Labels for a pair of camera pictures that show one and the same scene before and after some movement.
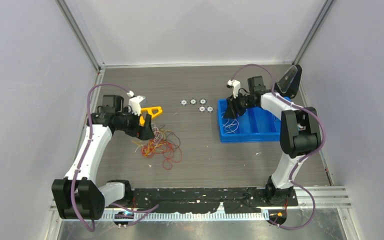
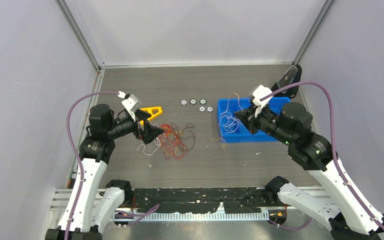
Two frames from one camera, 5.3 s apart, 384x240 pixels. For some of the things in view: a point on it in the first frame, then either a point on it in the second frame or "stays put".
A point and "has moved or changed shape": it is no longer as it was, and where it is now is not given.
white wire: [232, 126] stays put
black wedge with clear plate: [287, 84] stays put
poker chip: [183, 102] stays put
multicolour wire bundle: [165, 144] has moved or changed shape
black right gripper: [233, 108] -> [244, 115]
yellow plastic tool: [149, 110] stays put
